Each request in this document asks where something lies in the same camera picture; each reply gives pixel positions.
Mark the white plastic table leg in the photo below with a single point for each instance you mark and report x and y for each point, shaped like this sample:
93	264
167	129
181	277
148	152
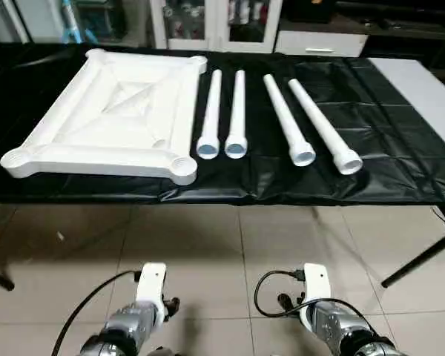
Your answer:
237	111
211	111
320	122
285	115

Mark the white plastic table top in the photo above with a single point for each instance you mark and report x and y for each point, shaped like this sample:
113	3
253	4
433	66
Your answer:
111	115

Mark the black table mat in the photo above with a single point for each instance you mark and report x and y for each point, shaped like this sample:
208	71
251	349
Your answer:
386	141

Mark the white drawer unit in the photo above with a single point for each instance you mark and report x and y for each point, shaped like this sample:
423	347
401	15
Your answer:
319	41

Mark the white glass door cabinet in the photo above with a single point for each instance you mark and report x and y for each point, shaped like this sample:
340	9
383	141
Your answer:
211	22

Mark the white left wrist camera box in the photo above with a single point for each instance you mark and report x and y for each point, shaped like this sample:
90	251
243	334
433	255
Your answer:
151	285

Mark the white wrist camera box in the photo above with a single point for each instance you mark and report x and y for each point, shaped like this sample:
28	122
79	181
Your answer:
151	285
317	285

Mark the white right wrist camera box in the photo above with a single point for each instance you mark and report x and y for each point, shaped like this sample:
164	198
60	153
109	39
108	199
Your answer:
317	285

